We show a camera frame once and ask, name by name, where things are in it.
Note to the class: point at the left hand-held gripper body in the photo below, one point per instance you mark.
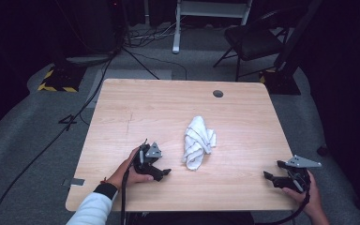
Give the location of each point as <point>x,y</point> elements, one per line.
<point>143,162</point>

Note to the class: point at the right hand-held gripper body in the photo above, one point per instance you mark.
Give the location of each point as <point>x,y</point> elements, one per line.
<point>300,179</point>

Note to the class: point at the white towel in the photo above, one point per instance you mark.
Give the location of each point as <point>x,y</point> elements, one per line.
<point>197,140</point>

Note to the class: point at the person's left hand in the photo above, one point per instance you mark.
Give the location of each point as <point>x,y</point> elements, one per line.
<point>125,175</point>

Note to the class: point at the person's right hand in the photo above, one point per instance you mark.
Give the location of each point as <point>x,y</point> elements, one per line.
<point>313,200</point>

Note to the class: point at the small black round object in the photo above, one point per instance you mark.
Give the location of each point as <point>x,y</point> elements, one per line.
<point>322,150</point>

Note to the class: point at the person's dark lap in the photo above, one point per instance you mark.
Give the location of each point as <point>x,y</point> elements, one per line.
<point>193,219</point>

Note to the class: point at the grey tape piece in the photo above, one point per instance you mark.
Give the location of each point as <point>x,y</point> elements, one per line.
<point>75,182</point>

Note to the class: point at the black yellow striped stand base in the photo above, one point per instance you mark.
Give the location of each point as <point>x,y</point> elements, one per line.
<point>282,82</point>
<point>61,79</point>

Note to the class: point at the dark round table grommet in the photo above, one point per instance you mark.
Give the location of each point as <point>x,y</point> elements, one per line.
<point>218,93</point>

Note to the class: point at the black folding chair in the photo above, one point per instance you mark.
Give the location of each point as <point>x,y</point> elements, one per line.
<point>253,40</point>

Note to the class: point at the black slanted stand pole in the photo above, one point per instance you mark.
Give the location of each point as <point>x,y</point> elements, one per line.
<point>296,37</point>

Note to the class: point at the large black box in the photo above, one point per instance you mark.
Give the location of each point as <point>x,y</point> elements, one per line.
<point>97,25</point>

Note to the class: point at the white desk frame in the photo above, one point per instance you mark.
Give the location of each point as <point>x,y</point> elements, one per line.
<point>209,9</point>

